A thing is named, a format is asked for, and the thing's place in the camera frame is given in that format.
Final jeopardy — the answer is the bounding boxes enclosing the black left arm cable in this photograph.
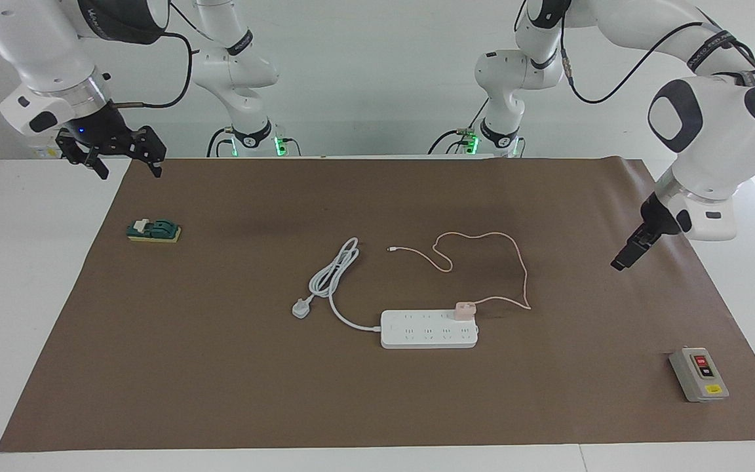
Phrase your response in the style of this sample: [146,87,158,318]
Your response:
[559,12,755,106]

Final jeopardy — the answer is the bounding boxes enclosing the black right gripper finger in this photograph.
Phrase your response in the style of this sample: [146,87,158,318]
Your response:
[130,125,168,178]
[55,138,110,180]

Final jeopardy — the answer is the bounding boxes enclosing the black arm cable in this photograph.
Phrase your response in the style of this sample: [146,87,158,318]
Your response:
[112,31,193,109]
[559,12,755,106]

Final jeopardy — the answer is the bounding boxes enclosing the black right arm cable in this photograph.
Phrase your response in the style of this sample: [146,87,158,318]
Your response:
[112,31,193,109]

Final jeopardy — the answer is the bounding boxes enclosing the grey push button switch box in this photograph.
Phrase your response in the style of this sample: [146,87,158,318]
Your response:
[669,347,730,403]

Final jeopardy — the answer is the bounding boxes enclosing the white power strip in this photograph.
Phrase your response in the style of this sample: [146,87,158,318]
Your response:
[379,309,480,349]

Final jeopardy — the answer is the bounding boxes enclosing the black base cable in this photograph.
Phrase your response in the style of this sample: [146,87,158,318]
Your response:
[427,98,490,156]
[206,128,231,158]

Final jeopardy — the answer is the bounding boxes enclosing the brown table mat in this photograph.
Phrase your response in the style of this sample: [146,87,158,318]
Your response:
[0,156,755,453]

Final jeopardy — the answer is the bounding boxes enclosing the black right base cable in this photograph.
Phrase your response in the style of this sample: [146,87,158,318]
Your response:
[206,128,231,158]

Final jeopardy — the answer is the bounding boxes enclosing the black left base cable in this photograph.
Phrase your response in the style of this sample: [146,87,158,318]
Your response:
[427,98,490,156]

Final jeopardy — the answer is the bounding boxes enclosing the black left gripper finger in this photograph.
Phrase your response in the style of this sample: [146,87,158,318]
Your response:
[616,229,664,272]
[610,224,648,270]

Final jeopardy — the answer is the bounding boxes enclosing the green knife switch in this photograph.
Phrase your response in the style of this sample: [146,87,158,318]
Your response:
[126,218,182,244]

